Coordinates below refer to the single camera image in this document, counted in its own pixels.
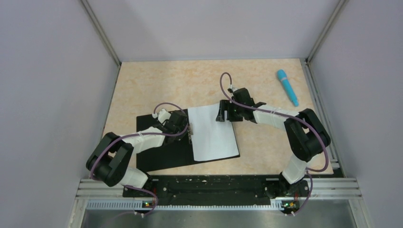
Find aluminium corner post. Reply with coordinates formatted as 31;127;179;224
305;0;349;65
78;0;122;67

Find white A4 file folder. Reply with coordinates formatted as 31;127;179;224
136;108;240;173

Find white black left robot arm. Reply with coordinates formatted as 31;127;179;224
86;109;189;189

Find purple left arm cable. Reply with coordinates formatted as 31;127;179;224
89;102;190;218

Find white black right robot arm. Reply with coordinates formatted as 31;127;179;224
216;88;331;197

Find left aluminium corner post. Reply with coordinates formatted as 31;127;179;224
78;0;122;67

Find right aluminium corner post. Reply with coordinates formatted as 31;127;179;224
305;0;349;65

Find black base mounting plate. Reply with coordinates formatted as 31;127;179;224
123;175;309;206

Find blue marker pen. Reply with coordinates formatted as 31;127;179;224
277;69;299;107

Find white slotted cable duct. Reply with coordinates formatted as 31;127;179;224
86;199;284;210

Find aluminium front rail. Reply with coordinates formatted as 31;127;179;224
76;178;362;200

